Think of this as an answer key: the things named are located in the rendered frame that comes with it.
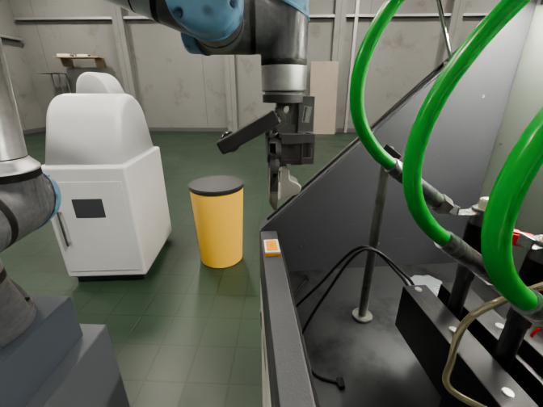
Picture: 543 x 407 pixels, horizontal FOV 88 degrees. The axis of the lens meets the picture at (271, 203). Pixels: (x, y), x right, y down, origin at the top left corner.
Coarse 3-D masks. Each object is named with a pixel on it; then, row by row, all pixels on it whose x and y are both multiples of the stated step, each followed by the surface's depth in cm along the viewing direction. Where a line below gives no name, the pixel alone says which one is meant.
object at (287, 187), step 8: (280, 168) 50; (280, 176) 51; (288, 176) 51; (280, 184) 52; (288, 184) 52; (296, 184) 52; (272, 192) 51; (280, 192) 52; (288, 192) 52; (296, 192) 52; (272, 200) 53
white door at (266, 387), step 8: (264, 328) 61; (264, 336) 61; (264, 344) 63; (264, 352) 64; (264, 360) 64; (264, 368) 68; (264, 376) 69; (264, 384) 71; (264, 392) 73; (264, 400) 75
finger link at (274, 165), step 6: (270, 150) 48; (270, 156) 47; (270, 162) 48; (276, 162) 48; (270, 168) 48; (276, 168) 48; (270, 174) 48; (276, 174) 49; (270, 180) 49; (276, 180) 50; (270, 186) 50; (276, 186) 50
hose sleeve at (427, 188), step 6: (396, 162) 30; (390, 168) 30; (396, 168) 30; (390, 174) 31; (396, 174) 31; (426, 186) 32; (426, 192) 32; (432, 192) 32; (438, 192) 32; (426, 198) 32; (432, 198) 32; (438, 198) 32; (432, 204) 33; (438, 204) 32
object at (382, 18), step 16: (400, 0) 25; (384, 16) 25; (368, 32) 26; (368, 48) 26; (368, 64) 27; (352, 80) 27; (352, 96) 28; (352, 112) 28; (368, 128) 29; (368, 144) 29; (384, 160) 30
